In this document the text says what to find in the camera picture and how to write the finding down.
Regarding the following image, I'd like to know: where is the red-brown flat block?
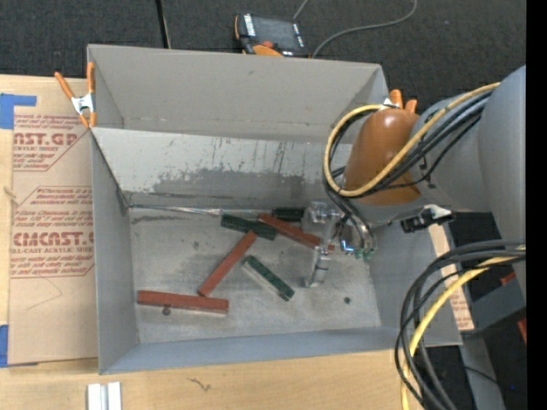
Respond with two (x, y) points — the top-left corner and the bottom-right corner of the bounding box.
(197, 230), (259, 298)
(136, 290), (230, 318)
(256, 213), (336, 252)

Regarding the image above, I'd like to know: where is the brown cardboard board red print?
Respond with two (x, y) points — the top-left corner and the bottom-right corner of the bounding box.
(0, 73), (476, 367)

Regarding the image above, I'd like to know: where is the black cylinder on white bracket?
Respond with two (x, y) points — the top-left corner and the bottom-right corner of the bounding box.
(400, 203), (455, 234)

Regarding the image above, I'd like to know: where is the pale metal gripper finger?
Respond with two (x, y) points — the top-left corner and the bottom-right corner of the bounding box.
(303, 245), (332, 289)
(304, 201), (343, 252)

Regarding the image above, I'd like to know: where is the grey metal bin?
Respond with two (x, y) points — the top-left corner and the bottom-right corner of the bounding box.
(86, 44), (463, 376)

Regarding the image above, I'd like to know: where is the dark green flat block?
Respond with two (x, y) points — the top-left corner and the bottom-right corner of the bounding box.
(271, 207), (306, 223)
(220, 214), (279, 242)
(240, 255), (297, 302)

